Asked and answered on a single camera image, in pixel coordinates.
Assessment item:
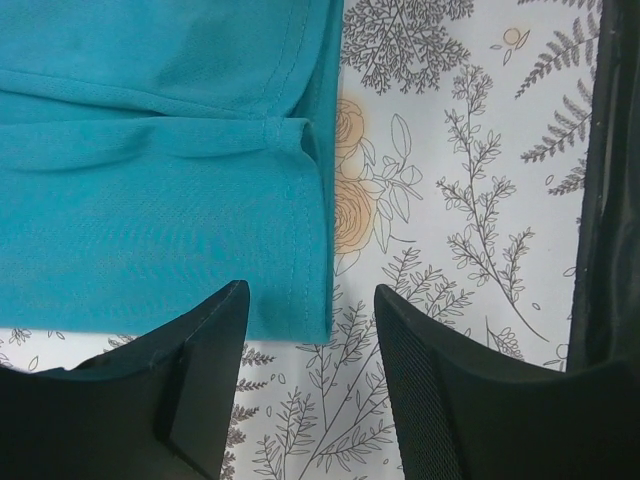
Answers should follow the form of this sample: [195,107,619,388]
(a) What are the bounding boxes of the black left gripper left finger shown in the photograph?
[1,281,249,479]

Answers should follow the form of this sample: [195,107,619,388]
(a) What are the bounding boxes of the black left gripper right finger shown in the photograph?
[374,285,639,479]

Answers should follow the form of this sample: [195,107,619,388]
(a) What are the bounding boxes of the teal t shirt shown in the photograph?
[1,1,343,343]

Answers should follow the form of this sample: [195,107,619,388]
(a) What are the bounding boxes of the floral patterned table mat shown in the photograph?
[1,1,603,479]

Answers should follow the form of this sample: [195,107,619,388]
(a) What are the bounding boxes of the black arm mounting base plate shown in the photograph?
[567,1,639,371]

